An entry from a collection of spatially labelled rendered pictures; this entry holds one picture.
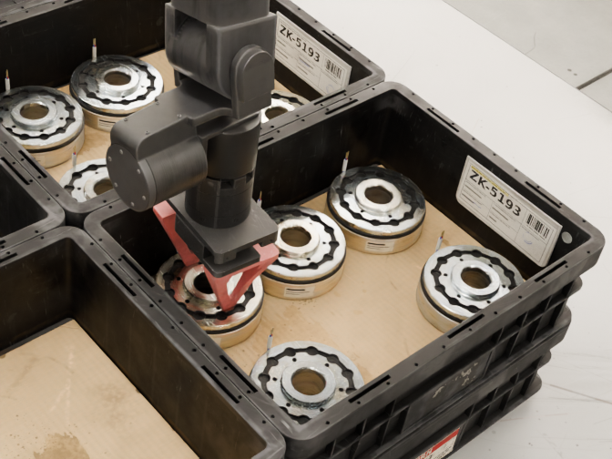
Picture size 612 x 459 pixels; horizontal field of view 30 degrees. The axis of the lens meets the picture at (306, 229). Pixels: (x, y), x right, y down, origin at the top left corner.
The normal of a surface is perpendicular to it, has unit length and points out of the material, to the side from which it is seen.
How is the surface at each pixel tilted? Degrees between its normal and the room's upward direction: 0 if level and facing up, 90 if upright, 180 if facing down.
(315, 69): 90
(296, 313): 0
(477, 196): 90
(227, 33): 78
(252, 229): 0
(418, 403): 90
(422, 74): 0
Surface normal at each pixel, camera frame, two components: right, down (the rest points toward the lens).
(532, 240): -0.74, 0.39
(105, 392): 0.13, -0.72
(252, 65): 0.68, 0.41
